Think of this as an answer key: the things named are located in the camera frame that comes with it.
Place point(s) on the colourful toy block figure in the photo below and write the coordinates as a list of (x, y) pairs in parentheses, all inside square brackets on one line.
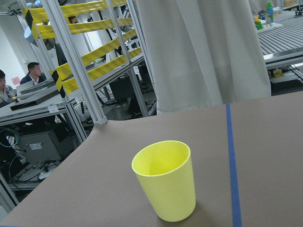
[(265, 18)]

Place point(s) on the white hanging curtain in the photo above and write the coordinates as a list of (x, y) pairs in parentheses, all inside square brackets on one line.
[(202, 53)]

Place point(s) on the grey roller conveyor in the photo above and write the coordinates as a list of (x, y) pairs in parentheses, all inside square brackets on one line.
[(283, 46)]

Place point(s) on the yellow plastic cup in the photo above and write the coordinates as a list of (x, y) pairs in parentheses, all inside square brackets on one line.
[(164, 171)]

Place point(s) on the man in grey shirt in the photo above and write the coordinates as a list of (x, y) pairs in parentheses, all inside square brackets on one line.
[(6, 92)]

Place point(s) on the man in dark jacket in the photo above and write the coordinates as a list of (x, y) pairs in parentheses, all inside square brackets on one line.
[(34, 74)]

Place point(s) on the aluminium frame post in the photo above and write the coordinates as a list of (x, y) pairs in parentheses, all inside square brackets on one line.
[(63, 34)]

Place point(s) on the grey cabinet under table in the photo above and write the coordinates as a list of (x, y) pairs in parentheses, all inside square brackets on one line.
[(39, 147)]

